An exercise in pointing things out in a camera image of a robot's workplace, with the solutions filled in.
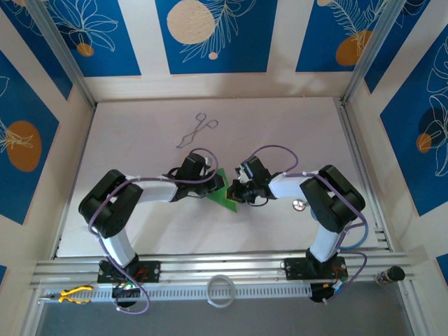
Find yellow handled pliers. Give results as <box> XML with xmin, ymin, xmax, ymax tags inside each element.
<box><xmin>37</xmin><ymin>285</ymin><xmax>95</xmax><ymax>305</ymax></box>

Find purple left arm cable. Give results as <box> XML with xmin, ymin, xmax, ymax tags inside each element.
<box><xmin>87</xmin><ymin>147</ymin><xmax>220</xmax><ymax>316</ymax></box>

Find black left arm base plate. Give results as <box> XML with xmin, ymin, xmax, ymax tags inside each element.
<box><xmin>97</xmin><ymin>260</ymin><xmax>162</xmax><ymax>284</ymax></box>

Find aluminium frame post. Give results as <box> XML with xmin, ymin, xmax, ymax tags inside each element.
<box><xmin>26</xmin><ymin>0</ymin><xmax>97</xmax><ymax>108</ymax></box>
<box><xmin>342</xmin><ymin>0</ymin><xmax>404</xmax><ymax>103</ymax></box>

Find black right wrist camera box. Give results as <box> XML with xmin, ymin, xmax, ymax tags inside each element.
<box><xmin>239</xmin><ymin>157</ymin><xmax>272</xmax><ymax>183</ymax></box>

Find aluminium side rail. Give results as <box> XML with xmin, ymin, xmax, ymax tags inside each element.
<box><xmin>52</xmin><ymin>104</ymin><xmax>96</xmax><ymax>260</ymax></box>
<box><xmin>336</xmin><ymin>99</ymin><xmax>395</xmax><ymax>251</ymax></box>

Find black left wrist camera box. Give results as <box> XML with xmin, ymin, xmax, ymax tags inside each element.
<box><xmin>180</xmin><ymin>155</ymin><xmax>208</xmax><ymax>183</ymax></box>

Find metal wire tongs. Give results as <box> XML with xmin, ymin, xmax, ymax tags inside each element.
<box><xmin>176</xmin><ymin>112</ymin><xmax>219</xmax><ymax>150</ymax></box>

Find dark capped bottle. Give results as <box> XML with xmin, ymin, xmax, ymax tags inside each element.
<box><xmin>374</xmin><ymin>265</ymin><xmax>406</xmax><ymax>286</ymax></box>

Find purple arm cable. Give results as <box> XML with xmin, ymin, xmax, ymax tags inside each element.
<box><xmin>249</xmin><ymin>144</ymin><xmax>369</xmax><ymax>306</ymax></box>
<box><xmin>87</xmin><ymin>147</ymin><xmax>220</xmax><ymax>316</ymax></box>

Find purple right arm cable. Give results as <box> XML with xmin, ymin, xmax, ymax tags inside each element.
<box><xmin>249</xmin><ymin>144</ymin><xmax>369</xmax><ymax>306</ymax></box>

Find green paper sheet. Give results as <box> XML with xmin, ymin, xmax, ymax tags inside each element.
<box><xmin>204</xmin><ymin>167</ymin><xmax>241</xmax><ymax>215</ymax></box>

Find slotted grey cable duct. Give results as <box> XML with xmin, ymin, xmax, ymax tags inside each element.
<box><xmin>38</xmin><ymin>282</ymin><xmax>314</xmax><ymax>304</ymax></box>

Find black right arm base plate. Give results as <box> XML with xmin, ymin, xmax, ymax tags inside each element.
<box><xmin>284</xmin><ymin>257</ymin><xmax>348</xmax><ymax>281</ymax></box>

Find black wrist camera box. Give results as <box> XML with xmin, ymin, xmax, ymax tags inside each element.
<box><xmin>180</xmin><ymin>155</ymin><xmax>208</xmax><ymax>183</ymax></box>
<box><xmin>239</xmin><ymin>157</ymin><xmax>272</xmax><ymax>183</ymax></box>

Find white tape roll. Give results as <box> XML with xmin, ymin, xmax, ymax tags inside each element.
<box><xmin>206</xmin><ymin>274</ymin><xmax>234</xmax><ymax>309</ymax></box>

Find aluminium front rail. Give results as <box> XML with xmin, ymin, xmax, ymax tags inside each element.
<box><xmin>29</xmin><ymin>248</ymin><xmax>417</xmax><ymax>290</ymax></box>

